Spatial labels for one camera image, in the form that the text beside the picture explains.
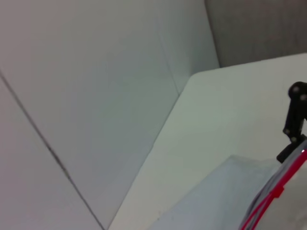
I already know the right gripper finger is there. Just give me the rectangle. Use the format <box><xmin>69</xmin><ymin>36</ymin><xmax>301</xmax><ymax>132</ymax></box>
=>
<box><xmin>275</xmin><ymin>80</ymin><xmax>307</xmax><ymax>164</ymax></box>

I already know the red zipper slider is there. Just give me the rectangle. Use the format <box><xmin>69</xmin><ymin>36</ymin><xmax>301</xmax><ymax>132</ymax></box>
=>
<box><xmin>272</xmin><ymin>185</ymin><xmax>285</xmax><ymax>199</ymax></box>

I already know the clear document bag red zip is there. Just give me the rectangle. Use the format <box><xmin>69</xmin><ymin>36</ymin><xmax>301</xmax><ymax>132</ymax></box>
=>
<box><xmin>143</xmin><ymin>138</ymin><xmax>307</xmax><ymax>230</ymax></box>

